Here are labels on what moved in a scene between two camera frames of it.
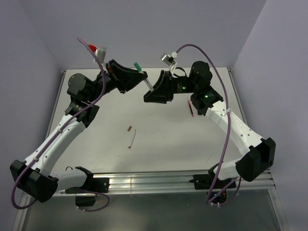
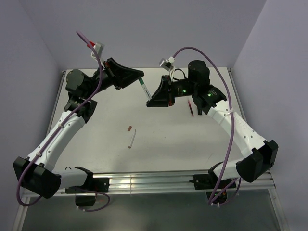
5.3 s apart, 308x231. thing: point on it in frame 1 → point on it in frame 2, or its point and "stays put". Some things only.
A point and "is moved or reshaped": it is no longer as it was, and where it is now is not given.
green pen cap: (137, 66) is moved or reshaped
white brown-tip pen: (132, 139) stays put
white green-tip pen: (139, 70) → (146, 92)
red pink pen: (191, 108) stays put
